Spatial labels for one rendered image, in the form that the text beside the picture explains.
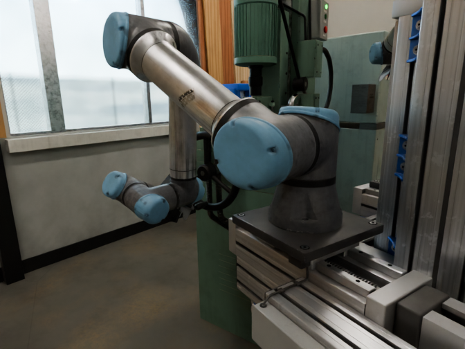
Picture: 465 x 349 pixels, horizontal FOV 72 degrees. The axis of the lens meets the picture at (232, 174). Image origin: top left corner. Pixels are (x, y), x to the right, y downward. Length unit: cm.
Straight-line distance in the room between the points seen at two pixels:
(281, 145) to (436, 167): 30
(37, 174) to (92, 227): 54
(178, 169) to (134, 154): 175
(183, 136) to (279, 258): 41
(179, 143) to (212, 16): 225
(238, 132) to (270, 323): 30
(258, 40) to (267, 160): 91
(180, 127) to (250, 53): 57
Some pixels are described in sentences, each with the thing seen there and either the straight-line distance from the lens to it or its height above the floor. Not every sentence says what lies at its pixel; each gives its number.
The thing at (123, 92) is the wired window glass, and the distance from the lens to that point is 265.
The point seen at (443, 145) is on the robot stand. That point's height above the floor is 98.
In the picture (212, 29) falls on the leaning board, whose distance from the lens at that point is 300.
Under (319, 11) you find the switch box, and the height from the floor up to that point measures 143.
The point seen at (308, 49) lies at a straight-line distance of 150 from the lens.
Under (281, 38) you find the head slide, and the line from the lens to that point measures 148.
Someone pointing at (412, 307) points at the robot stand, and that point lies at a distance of 57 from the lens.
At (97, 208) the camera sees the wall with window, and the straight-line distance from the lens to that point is 256.
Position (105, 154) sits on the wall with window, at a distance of 251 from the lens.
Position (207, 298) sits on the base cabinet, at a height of 13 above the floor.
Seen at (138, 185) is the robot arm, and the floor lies 85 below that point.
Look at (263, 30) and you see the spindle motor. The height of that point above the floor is 132.
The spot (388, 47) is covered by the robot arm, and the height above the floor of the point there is 123.
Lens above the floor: 107
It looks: 14 degrees down
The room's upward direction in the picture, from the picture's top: 1 degrees counter-clockwise
